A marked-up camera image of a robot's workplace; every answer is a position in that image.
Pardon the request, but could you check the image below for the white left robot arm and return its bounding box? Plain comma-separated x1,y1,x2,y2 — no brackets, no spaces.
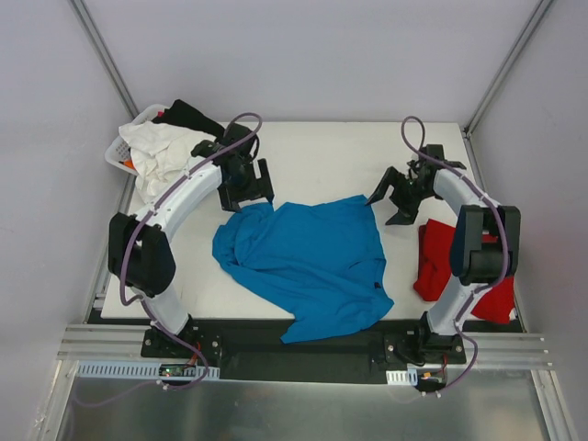
107,119,275,357

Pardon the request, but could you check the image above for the white t-shirt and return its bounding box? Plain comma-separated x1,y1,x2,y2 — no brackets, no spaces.
119,121,215,203

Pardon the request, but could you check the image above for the aluminium frame post right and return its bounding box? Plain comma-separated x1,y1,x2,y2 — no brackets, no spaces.
463,0,556,139

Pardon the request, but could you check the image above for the white slotted cable duct right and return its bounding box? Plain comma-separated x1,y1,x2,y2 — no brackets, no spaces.
386,368,418,387

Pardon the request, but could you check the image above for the red t-shirt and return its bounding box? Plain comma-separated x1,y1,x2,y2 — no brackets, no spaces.
413,219,515,324

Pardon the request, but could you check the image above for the blue t-shirt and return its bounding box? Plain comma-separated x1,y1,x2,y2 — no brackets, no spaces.
212,195,394,344

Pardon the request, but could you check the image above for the black t-shirt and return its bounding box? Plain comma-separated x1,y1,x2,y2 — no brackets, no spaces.
152,99,225,138

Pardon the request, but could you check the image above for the aluminium frame post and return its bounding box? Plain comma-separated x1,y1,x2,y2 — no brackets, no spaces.
463,0,556,139
68,0,139,119

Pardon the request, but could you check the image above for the white slotted cable duct left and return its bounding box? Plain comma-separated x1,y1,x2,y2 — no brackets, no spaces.
77,361,221,381

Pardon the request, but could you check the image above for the white laundry basket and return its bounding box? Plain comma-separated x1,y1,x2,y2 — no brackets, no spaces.
105,104,203,178

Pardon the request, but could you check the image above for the black robot base mount plate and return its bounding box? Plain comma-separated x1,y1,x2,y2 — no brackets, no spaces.
141,319,466,384

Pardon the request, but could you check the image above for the aluminium frame post left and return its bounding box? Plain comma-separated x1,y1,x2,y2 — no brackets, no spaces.
68,0,139,119

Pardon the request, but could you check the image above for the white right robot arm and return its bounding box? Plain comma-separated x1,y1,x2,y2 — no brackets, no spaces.
367,144,521,363

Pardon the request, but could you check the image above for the aluminium table edge rail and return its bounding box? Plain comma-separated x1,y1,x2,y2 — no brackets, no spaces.
58,324,555,370

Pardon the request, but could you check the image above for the white slotted cable duct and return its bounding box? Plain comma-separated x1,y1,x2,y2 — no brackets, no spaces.
77,361,221,381
386,368,418,387

